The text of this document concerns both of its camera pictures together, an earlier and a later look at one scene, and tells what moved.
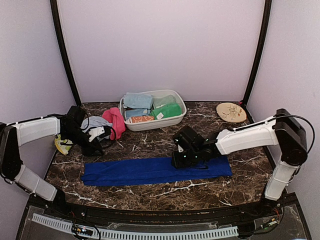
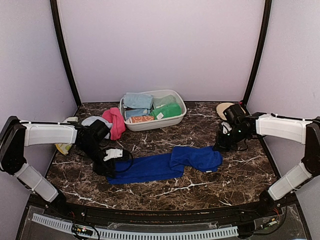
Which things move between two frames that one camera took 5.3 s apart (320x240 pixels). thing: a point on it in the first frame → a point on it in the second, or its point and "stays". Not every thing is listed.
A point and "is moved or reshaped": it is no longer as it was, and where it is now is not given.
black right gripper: (178, 163) → (221, 146)
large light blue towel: (138, 100) stays
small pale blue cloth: (93, 121) stays
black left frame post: (56, 17) stays
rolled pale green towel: (167, 99) stays
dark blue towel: (100, 172) is moved or reshaped
